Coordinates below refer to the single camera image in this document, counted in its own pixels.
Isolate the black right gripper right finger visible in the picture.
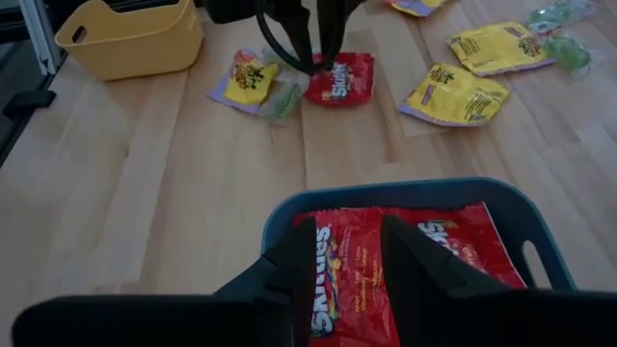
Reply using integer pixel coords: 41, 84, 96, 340
381, 215, 531, 347

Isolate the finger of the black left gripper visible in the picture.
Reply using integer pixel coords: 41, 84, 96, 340
283, 9, 317, 74
317, 0, 348, 71

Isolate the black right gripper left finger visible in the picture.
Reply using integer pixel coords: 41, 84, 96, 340
214, 217, 319, 347

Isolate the clear green candy bag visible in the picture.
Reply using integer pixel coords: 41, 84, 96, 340
262, 81, 309, 124
524, 0, 602, 35
259, 45, 309, 88
542, 33, 606, 81

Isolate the yellow Sour Patch candy bag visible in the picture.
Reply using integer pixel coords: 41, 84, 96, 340
397, 62, 511, 128
207, 47, 281, 116
385, 0, 449, 18
446, 20, 555, 78

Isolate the yellow plastic bin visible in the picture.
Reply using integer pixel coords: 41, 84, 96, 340
54, 0, 205, 82

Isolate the blue-grey plastic bin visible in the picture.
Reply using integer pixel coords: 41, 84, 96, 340
261, 176, 578, 300

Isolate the black left gripper cable loop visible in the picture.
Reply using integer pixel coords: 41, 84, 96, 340
254, 0, 314, 76

